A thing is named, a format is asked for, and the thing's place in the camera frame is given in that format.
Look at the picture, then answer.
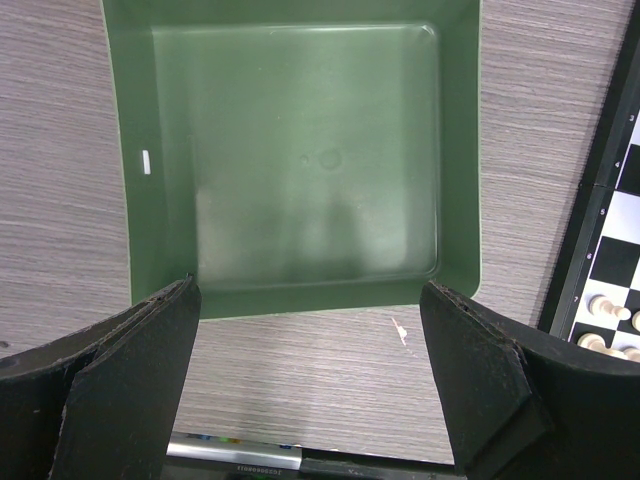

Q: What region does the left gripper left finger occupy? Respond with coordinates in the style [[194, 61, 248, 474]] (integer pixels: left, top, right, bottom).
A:
[[1, 276, 201, 479]]

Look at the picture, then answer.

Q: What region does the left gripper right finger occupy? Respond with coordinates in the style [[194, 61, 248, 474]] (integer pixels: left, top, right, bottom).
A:
[[419, 282, 639, 479]]

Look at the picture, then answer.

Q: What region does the black white chessboard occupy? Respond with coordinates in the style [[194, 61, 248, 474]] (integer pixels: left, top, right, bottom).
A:
[[538, 10, 639, 345]]

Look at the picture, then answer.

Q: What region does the white chess piece cluster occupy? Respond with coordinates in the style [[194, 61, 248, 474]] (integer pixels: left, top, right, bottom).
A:
[[574, 295, 639, 363]]

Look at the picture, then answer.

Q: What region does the green plastic tray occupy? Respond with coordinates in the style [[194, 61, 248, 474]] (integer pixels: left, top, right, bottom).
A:
[[101, 1, 482, 320]]

